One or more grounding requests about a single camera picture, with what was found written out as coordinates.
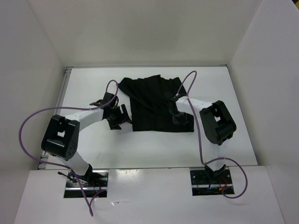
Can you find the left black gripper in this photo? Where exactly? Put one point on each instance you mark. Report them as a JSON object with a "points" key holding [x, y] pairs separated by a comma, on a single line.
{"points": [[123, 117]]}

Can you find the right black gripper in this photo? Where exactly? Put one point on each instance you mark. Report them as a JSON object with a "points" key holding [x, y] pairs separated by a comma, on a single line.
{"points": [[180, 121]]}

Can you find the black skirt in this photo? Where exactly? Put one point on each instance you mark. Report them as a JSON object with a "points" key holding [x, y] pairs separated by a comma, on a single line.
{"points": [[148, 104]]}

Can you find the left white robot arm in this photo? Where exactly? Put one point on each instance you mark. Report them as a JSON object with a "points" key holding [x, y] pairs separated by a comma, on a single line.
{"points": [[62, 134]]}

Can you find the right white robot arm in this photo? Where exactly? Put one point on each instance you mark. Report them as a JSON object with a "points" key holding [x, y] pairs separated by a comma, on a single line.
{"points": [[215, 127]]}

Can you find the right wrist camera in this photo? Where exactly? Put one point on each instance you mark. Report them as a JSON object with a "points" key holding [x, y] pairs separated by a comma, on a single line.
{"points": [[171, 101]]}

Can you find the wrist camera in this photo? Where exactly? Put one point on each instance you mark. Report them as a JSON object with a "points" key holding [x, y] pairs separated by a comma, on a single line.
{"points": [[171, 101], [110, 99]]}

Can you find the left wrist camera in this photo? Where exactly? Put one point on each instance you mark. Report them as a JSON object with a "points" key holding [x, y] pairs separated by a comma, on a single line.
{"points": [[110, 99]]}

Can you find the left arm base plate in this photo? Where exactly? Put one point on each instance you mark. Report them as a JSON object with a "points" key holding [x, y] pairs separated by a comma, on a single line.
{"points": [[96, 187]]}

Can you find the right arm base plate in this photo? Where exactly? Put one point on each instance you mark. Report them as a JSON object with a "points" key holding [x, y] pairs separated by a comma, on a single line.
{"points": [[202, 186]]}

